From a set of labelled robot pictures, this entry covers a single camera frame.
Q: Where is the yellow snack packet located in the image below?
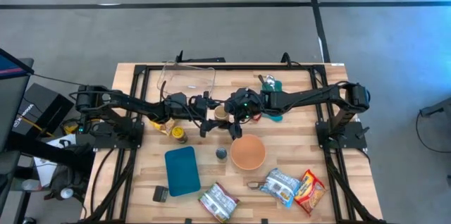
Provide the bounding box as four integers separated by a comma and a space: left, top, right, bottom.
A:
149, 118, 176, 137

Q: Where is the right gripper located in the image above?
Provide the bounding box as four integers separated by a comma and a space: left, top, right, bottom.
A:
224, 87, 264, 141

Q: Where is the orange plastic bowl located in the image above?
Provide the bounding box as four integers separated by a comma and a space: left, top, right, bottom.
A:
230, 134, 267, 171

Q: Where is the blue white ramen packet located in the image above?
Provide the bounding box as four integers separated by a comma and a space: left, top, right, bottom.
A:
259, 168, 302, 209

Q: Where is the red yellow ramen packet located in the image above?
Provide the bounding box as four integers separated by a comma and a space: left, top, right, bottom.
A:
293, 168, 327, 216

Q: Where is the teal rectangular tray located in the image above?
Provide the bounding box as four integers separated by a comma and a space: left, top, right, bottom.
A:
164, 146, 202, 197

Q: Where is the teal plastic spoon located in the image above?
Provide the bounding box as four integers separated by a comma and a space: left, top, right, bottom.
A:
262, 113, 284, 123

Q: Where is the clear plastic container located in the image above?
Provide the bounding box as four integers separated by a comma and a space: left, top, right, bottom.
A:
156, 60, 216, 100

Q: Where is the silver metal spoon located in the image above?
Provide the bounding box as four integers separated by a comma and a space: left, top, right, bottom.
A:
264, 74, 279, 91

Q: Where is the black floor cable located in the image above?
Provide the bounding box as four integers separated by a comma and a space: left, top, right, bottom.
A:
33, 73, 87, 89

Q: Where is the white paper sheet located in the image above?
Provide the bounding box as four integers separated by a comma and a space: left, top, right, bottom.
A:
33, 156, 59, 188

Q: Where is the jar with yellow lid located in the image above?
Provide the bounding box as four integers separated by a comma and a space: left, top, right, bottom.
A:
171, 125, 188, 144

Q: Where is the black aluminium table frame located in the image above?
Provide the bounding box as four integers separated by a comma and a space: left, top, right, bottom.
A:
75, 62, 388, 224

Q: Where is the beige cup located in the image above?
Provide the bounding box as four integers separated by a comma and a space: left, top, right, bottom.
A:
214, 105, 230, 122

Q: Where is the computer monitor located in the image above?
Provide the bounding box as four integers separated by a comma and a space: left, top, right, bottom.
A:
0, 47, 35, 151

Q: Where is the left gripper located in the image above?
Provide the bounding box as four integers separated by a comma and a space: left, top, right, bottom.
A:
189, 91, 230, 139

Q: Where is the teal plastic basket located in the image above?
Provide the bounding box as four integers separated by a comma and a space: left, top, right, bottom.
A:
261, 79, 285, 94

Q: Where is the small black box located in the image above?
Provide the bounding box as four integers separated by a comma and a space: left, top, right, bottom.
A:
152, 185, 169, 203

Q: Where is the green white food packet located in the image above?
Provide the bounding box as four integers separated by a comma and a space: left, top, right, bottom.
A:
197, 182, 241, 223

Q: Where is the black bag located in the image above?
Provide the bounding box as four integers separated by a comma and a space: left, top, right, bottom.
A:
44, 166, 89, 202

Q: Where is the black equipment case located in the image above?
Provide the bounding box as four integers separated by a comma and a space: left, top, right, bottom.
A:
12, 82, 75, 137

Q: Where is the black arched frame cable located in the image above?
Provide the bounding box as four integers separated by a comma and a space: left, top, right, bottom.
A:
280, 51, 293, 67

